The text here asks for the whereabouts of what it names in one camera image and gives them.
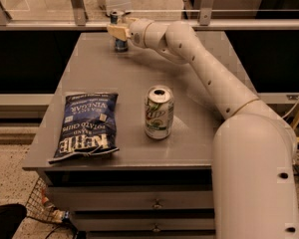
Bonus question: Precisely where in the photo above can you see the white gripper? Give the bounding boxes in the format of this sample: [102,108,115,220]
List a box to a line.
[107,17,153,48]

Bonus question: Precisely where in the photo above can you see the redbull can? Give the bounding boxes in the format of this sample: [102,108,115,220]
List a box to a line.
[110,10,129,53]

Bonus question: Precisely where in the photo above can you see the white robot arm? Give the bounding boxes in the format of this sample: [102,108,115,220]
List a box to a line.
[107,18,299,239]

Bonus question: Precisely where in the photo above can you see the green white soda can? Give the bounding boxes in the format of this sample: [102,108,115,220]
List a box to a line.
[145,85,174,139]

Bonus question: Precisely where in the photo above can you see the blue kettle chips bag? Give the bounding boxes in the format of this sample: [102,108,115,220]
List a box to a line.
[49,93,118,163]

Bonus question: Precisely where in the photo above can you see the metal window railing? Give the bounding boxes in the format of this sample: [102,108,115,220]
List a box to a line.
[0,0,299,32]

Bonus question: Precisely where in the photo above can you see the grey drawer cabinet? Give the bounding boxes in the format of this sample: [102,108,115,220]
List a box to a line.
[22,31,257,239]

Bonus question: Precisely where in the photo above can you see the wire basket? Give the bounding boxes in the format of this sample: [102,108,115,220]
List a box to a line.
[26,178,69,224]

